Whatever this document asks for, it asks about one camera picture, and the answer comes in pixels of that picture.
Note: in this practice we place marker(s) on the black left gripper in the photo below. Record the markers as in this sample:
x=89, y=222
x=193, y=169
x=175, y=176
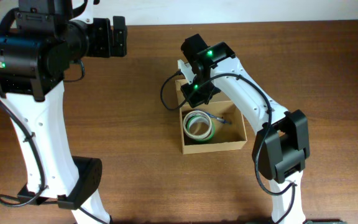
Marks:
x=119, y=36

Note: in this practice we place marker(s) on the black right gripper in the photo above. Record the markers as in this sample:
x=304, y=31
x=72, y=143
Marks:
x=200, y=98

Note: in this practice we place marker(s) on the green tape roll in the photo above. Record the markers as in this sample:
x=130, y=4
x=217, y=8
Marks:
x=200, y=119

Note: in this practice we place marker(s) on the brown cardboard box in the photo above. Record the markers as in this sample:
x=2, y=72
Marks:
x=229, y=136

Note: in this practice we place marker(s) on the cream masking tape roll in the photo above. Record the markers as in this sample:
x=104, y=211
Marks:
x=190, y=114

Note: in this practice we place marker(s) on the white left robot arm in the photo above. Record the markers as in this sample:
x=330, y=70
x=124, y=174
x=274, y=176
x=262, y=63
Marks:
x=39, y=40

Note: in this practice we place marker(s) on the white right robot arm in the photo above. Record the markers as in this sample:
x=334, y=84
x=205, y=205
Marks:
x=281, y=136

